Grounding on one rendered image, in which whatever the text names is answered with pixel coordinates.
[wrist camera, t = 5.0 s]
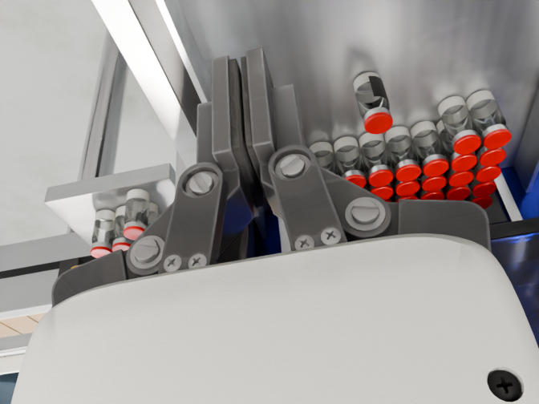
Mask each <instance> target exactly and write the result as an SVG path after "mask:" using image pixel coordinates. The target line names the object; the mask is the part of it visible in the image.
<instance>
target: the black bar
mask: <svg viewBox="0 0 539 404"><path fill-rule="evenodd" d="M128 3H129V5H130V7H131V8H132V11H133V13H134V15H135V16H136V19H137V21H138V23H139V24H140V27H141V29H142V31H143V32H144V35H145V37H146V39H147V40H148V43H149V45H150V47H151V48H152V51H153V53H154V55H155V56H156V59H157V61H158V63H159V64H160V67H161V69H162V71H163V72H164V75H165V77H166V79H167V80H168V83H169V85H170V87H171V88H172V91H173V93H174V95H175V96H176V99H177V101H178V103H179V104H180V107H181V109H182V111H183V112H184V115H185V117H186V119H187V120H188V123H189V125H190V127H191V128H192V131H193V133H194V135H195V136H196V137H197V106H198V104H200V103H202V102H201V100H200V98H199V95H198V94H197V91H196V88H195V87H194V85H193V82H192V80H191V78H190V76H189V74H188V71H187V69H186V67H185V64H184V62H183V60H182V58H181V56H180V53H179V51H178V49H177V47H176V44H175V42H174V40H173V38H172V36H171V33H170V31H169V29H168V26H167V24H166V22H165V20H164V17H163V15H162V13H161V12H160V8H159V7H158V5H157V2H156V0H128Z"/></svg>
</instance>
